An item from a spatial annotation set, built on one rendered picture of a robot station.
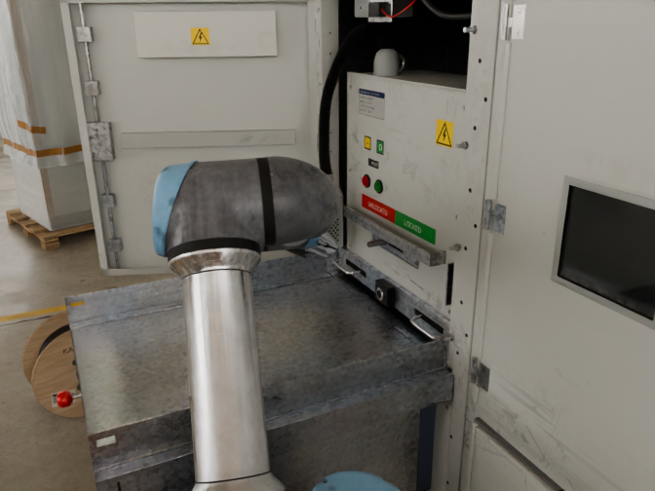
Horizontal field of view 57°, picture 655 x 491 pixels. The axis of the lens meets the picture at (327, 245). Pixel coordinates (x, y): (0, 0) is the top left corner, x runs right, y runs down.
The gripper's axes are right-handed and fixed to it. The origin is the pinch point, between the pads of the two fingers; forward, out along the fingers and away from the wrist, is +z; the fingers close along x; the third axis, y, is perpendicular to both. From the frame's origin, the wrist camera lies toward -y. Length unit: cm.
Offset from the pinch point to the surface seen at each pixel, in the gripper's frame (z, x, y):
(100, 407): -39, -42, 16
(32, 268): -15, -131, -294
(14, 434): -23, -133, -109
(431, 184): 3.7, 22.6, 18.2
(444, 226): 7.5, 16.2, 23.7
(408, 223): 9.0, 13.1, 10.7
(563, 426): 11, -3, 65
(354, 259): 16.4, -2.6, -12.7
